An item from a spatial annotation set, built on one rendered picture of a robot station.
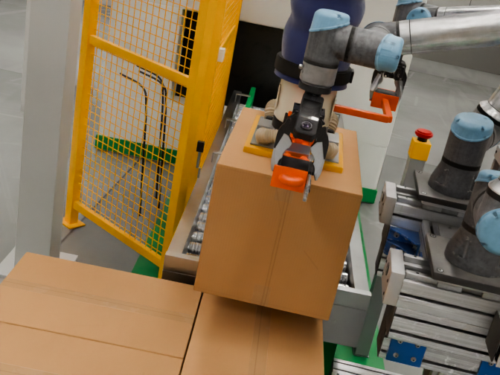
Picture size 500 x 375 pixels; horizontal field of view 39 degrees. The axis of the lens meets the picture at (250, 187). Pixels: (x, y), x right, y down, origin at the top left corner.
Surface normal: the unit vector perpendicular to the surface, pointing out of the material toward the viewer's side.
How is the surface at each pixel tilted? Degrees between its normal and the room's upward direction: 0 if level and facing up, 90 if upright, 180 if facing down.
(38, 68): 90
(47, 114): 90
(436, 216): 90
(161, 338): 0
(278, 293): 90
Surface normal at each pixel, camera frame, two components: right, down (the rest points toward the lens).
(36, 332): 0.18, -0.91
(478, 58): -0.15, 0.35
